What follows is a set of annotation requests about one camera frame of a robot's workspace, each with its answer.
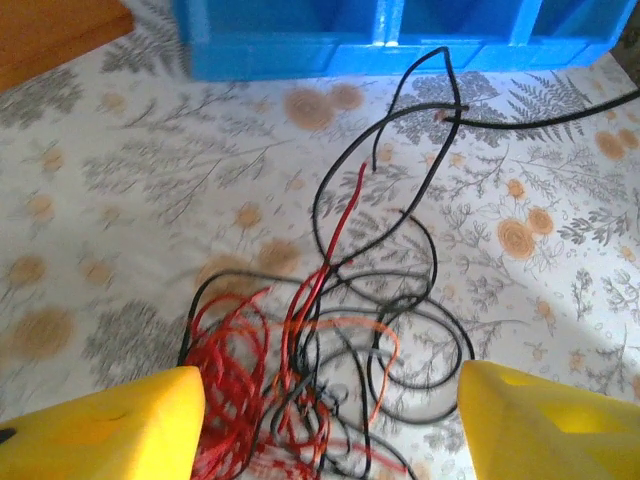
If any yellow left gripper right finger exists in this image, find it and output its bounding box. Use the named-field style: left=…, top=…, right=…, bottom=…
left=458, top=359, right=640, bottom=480

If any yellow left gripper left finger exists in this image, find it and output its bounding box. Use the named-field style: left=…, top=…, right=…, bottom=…
left=0, top=365, right=206, bottom=480

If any long red cable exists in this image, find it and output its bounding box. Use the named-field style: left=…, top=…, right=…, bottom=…
left=184, top=162, right=406, bottom=480

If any thin orange cable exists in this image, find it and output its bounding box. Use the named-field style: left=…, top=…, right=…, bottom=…
left=269, top=318, right=401, bottom=424

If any thick black cable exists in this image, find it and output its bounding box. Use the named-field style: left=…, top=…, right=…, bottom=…
left=177, top=46, right=640, bottom=480

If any floral tablecloth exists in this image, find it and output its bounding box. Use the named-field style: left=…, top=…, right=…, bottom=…
left=0, top=0, right=640, bottom=480

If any brown wooden stand base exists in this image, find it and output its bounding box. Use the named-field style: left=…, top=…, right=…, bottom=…
left=0, top=0, right=135, bottom=94

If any blue three-compartment plastic bin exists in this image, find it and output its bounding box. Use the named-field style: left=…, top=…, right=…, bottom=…
left=172, top=0, right=639, bottom=82

